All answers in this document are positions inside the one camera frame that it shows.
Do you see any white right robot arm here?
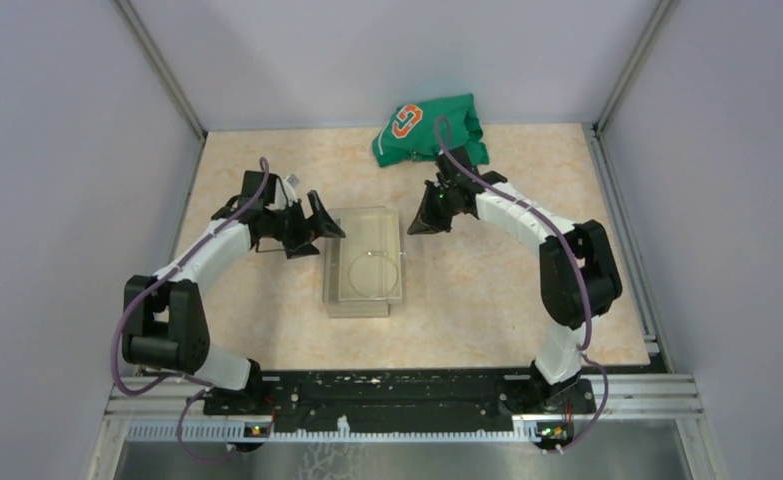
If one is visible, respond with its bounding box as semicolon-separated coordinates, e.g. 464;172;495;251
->
407;148;623;412

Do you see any silver wire choker necklace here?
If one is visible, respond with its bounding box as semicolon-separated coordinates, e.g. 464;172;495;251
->
347;250;402;298

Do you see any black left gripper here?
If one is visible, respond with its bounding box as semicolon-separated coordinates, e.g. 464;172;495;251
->
265;190;346;259

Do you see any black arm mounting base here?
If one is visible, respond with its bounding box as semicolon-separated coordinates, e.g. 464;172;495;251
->
203;367;598;434

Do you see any beige tray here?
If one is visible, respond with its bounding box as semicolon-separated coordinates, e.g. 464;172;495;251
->
332;206;403;305

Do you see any aluminium front frame rail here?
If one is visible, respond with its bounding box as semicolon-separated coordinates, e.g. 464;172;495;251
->
104;373;704;445

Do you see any green cloth with orange logo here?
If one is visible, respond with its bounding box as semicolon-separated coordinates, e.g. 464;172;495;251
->
371;93;490;168

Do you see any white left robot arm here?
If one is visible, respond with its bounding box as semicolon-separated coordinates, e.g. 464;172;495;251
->
111;167;346;414

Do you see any clear acrylic box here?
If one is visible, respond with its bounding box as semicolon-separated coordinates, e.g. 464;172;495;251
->
322;206;403;319

